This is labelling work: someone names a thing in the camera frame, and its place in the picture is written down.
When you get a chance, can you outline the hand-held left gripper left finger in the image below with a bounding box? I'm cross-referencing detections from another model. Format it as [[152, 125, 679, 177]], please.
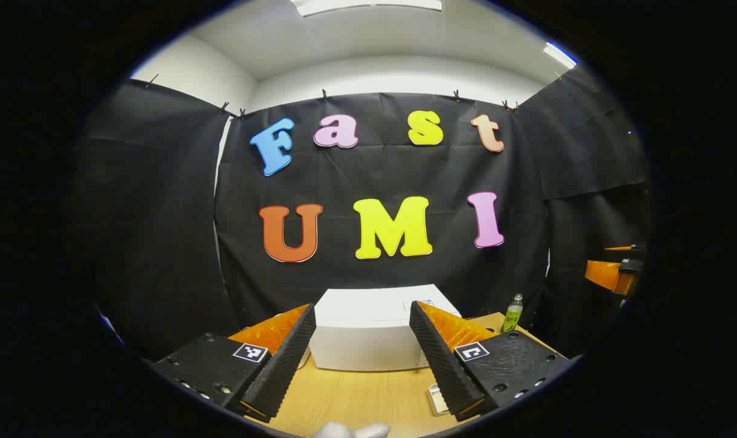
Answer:
[[152, 303, 317, 423]]

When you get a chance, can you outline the white microwave oven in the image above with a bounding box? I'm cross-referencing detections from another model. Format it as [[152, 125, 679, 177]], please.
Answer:
[[308, 284, 463, 372]]

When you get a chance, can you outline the green drink bottle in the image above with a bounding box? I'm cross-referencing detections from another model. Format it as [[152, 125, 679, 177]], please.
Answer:
[[501, 294, 524, 334]]

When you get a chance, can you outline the small white rectangular tray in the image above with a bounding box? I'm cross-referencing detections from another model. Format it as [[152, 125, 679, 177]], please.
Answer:
[[426, 382, 451, 417]]

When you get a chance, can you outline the ceiling light panel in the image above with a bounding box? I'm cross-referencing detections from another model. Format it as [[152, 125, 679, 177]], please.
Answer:
[[543, 41, 579, 69]]

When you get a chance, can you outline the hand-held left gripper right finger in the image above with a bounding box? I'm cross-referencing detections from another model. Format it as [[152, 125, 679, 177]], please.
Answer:
[[409, 300, 579, 422]]

